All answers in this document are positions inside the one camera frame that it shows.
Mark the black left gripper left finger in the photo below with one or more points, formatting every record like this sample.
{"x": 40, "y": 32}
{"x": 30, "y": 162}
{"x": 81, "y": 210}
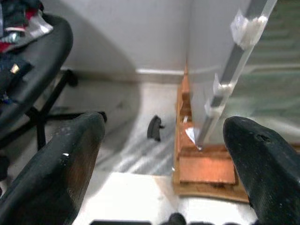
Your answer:
{"x": 51, "y": 175}

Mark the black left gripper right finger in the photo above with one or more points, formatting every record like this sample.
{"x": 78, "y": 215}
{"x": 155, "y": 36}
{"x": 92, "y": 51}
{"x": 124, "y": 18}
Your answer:
{"x": 269, "y": 168}

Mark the small silver fridge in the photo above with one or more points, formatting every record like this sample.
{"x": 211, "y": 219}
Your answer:
{"x": 206, "y": 47}

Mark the orange brick stack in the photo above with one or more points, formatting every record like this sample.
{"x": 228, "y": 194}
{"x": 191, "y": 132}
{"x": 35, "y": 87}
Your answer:
{"x": 206, "y": 170}

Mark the tan wooden base board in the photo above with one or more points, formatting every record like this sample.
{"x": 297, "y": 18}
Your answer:
{"x": 204, "y": 191}

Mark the small black plastic part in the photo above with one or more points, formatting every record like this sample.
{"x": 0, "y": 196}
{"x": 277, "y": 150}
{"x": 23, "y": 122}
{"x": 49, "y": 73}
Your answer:
{"x": 153, "y": 129}

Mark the black office chair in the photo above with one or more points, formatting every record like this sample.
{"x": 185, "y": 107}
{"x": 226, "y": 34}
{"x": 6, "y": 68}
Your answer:
{"x": 47, "y": 58}

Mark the clothes heap on office chair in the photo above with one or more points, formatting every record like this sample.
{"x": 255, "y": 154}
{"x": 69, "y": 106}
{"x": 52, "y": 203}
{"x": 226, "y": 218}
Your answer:
{"x": 21, "y": 23}

